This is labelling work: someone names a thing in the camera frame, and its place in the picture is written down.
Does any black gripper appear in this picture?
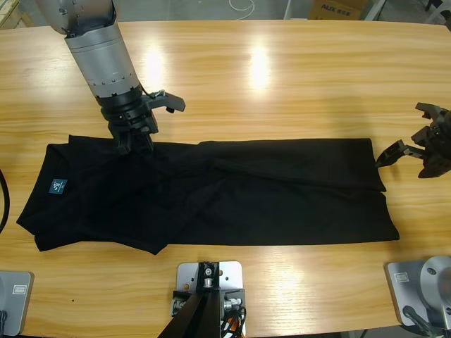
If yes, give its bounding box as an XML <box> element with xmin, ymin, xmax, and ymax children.
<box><xmin>97</xmin><ymin>86</ymin><xmax>159</xmax><ymax>156</ymax></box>
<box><xmin>374</xmin><ymin>112</ymin><xmax>451</xmax><ymax>180</ymax></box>

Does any black polo shirt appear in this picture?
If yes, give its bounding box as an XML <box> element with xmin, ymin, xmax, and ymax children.
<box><xmin>16</xmin><ymin>134</ymin><xmax>402</xmax><ymax>255</ymax></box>

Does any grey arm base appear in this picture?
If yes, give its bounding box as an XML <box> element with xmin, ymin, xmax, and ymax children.
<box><xmin>383</xmin><ymin>255</ymin><xmax>451</xmax><ymax>330</ymax></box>
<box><xmin>0</xmin><ymin>270</ymin><xmax>35</xmax><ymax>337</ymax></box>

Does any white furniture leg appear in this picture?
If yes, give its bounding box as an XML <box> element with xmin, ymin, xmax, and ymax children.
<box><xmin>362</xmin><ymin>0</ymin><xmax>388</xmax><ymax>21</ymax></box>

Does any brown cardboard box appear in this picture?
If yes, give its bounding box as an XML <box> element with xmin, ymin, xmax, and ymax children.
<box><xmin>308</xmin><ymin>0</ymin><xmax>369</xmax><ymax>20</ymax></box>

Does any wooden crate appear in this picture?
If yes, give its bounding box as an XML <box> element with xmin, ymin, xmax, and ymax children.
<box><xmin>0</xmin><ymin>0</ymin><xmax>38</xmax><ymax>31</ymax></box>

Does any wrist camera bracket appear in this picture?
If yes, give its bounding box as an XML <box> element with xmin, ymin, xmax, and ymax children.
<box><xmin>142</xmin><ymin>89</ymin><xmax>187</xmax><ymax>114</ymax></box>
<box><xmin>415</xmin><ymin>101</ymin><xmax>451</xmax><ymax>123</ymax></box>

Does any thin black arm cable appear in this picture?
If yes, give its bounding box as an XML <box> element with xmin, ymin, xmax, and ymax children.
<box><xmin>0</xmin><ymin>168</ymin><xmax>10</xmax><ymax>233</ymax></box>

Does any white mount block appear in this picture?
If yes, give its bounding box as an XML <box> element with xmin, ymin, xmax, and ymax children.
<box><xmin>175</xmin><ymin>260</ymin><xmax>246</xmax><ymax>338</ymax></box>

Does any white floor cable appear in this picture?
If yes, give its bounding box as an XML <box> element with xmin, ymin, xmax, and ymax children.
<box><xmin>228</xmin><ymin>0</ymin><xmax>255</xmax><ymax>18</ymax></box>

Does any dark camera post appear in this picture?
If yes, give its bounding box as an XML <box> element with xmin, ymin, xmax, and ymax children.
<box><xmin>156</xmin><ymin>260</ymin><xmax>222</xmax><ymax>338</ymax></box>

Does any orange cable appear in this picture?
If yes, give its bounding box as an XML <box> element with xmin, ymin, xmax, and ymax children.
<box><xmin>225</xmin><ymin>315</ymin><xmax>246</xmax><ymax>338</ymax></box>

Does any black cable bundle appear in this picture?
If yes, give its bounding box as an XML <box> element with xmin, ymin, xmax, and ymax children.
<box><xmin>220</xmin><ymin>305</ymin><xmax>247</xmax><ymax>337</ymax></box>

